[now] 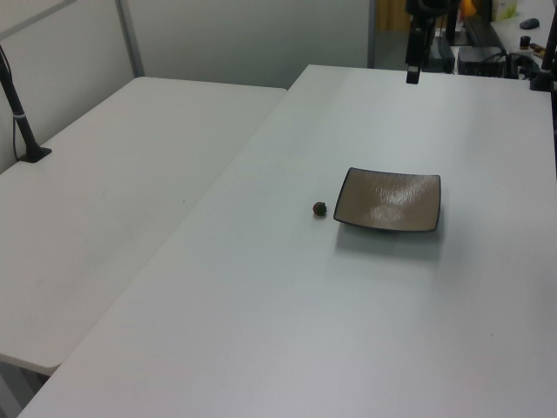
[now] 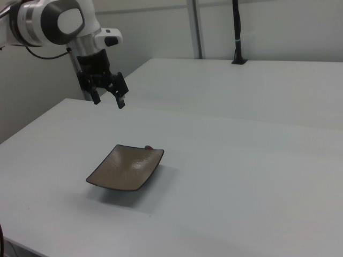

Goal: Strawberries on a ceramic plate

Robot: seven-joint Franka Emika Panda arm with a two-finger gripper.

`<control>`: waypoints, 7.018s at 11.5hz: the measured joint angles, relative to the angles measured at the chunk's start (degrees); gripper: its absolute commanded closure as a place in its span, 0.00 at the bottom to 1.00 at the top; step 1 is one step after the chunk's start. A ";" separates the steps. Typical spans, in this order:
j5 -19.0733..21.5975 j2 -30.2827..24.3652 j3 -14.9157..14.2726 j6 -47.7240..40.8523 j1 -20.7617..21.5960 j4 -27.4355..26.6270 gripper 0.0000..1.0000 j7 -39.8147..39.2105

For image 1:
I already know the black camera stand pole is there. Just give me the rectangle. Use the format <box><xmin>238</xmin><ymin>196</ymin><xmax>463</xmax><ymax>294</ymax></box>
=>
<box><xmin>0</xmin><ymin>43</ymin><xmax>53</xmax><ymax>164</ymax></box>

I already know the square brown ceramic plate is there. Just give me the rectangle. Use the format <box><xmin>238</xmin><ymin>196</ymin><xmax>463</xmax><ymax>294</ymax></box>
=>
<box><xmin>332</xmin><ymin>166</ymin><xmax>442</xmax><ymax>233</ymax></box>

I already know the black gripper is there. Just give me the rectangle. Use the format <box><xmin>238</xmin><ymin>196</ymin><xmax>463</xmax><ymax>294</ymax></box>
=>
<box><xmin>405</xmin><ymin>0</ymin><xmax>461</xmax><ymax>84</ymax></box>

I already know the bundle of black cables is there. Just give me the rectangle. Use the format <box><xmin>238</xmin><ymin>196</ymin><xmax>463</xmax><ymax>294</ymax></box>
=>
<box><xmin>506</xmin><ymin>51</ymin><xmax>541</xmax><ymax>81</ymax></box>

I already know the long black rail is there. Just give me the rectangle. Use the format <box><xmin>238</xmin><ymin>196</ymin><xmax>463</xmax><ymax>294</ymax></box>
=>
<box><xmin>462</xmin><ymin>19</ymin><xmax>507</xmax><ymax>47</ymax></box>

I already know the short black upright post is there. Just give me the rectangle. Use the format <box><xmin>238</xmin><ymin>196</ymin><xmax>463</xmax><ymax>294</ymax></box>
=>
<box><xmin>443</xmin><ymin>8</ymin><xmax>459</xmax><ymax>45</ymax></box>

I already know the black power adapter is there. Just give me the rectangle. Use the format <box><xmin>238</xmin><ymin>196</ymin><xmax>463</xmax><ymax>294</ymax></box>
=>
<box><xmin>424</xmin><ymin>37</ymin><xmax>454</xmax><ymax>73</ymax></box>

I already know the black electronics box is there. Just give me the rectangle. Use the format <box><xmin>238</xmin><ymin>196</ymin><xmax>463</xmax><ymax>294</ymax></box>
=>
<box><xmin>458</xmin><ymin>45</ymin><xmax>508</xmax><ymax>78</ymax></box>

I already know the green and white box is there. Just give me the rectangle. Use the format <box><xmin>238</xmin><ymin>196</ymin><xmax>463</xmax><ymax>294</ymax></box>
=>
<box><xmin>493</xmin><ymin>0</ymin><xmax>520</xmax><ymax>22</ymax></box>

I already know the black clamp stand with pole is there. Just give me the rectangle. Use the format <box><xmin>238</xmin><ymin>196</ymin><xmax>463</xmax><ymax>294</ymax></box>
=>
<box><xmin>529</xmin><ymin>0</ymin><xmax>557</xmax><ymax>92</ymax></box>

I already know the grey metal partition post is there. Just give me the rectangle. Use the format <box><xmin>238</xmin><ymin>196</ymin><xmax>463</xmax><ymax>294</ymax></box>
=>
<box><xmin>115</xmin><ymin>0</ymin><xmax>145</xmax><ymax>79</ymax></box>

